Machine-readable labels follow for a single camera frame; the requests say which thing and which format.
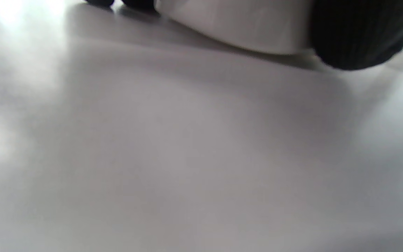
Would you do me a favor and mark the person's left hand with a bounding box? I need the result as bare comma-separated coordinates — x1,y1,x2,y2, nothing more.
84,0,403,70

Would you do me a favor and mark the white ribbed Hanoi Tower tray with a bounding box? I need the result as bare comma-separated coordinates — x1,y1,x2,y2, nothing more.
154,0,316,55

